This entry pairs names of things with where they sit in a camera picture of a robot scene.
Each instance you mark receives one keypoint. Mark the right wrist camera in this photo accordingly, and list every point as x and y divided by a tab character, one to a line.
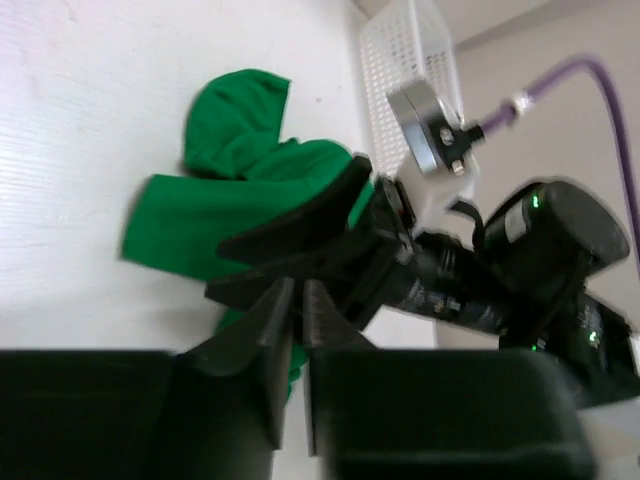
433	132

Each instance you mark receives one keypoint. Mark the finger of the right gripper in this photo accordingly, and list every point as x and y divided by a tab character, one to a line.
280	290
308	226

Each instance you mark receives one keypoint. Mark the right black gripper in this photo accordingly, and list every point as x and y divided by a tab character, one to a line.
522	279

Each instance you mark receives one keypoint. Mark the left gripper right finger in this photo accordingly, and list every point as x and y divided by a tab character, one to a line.
340	386

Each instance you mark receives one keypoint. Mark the white plastic basket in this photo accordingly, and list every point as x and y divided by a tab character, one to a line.
405	41

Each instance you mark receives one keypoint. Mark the green t-shirt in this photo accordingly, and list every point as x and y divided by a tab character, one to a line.
239	175

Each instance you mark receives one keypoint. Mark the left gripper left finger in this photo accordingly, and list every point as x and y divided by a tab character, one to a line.
230	392

